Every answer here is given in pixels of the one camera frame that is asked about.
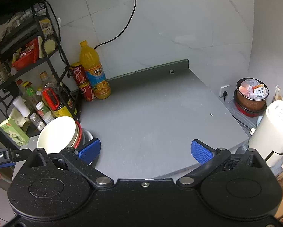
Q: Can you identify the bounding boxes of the white deep plate blue script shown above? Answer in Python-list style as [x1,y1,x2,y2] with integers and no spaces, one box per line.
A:
[81,129,93,145]

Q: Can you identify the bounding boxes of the red and black bowl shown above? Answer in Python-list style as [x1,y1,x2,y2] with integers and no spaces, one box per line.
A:
[74,121,83,149]

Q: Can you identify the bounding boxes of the cream ceramic bowl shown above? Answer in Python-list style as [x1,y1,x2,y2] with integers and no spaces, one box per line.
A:
[69,125,78,147]
[37,116,76,154]

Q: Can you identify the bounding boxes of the green paper box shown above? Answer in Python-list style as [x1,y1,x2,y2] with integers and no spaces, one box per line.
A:
[0,118,30,146]

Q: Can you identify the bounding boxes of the soy sauce bottle yellow label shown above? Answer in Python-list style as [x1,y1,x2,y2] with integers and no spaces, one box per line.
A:
[53,82,73,118]

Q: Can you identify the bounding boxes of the small white pill bottle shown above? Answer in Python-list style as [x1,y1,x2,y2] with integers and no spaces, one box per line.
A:
[36,101,55,124]

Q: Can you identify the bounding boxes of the white electric kettle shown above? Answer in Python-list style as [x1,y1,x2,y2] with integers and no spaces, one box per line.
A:
[248,100,283,169]

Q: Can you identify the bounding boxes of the brown pot with packets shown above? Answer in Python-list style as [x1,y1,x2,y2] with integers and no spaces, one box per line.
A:
[234,78,269,117]

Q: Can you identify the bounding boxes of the black metal spice rack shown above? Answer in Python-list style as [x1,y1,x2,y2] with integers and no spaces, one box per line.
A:
[0,0,82,149]

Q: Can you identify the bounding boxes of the upper red drink can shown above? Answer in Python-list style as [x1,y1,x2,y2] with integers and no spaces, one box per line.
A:
[69,62,88,86]

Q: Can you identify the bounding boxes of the orange juice bottle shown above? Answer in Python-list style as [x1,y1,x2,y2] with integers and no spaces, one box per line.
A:
[79,40,111,100]

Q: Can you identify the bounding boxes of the red basket on rack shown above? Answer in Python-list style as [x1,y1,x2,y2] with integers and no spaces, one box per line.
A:
[11,37,39,71]

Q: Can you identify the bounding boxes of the low wall socket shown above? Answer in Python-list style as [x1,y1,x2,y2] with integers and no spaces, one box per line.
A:
[219,85,230,98]

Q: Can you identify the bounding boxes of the black power cable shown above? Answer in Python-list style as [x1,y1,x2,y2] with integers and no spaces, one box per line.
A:
[94,0,138,50]

